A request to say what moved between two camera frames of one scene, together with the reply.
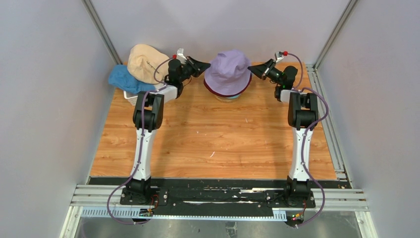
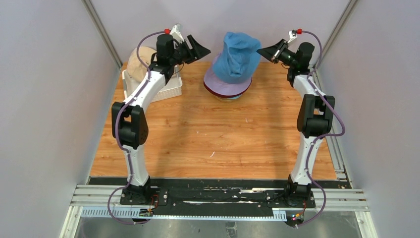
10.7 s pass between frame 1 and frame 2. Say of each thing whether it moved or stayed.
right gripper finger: moved
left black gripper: moved
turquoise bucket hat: stayed
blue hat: moved
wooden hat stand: stayed
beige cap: stayed
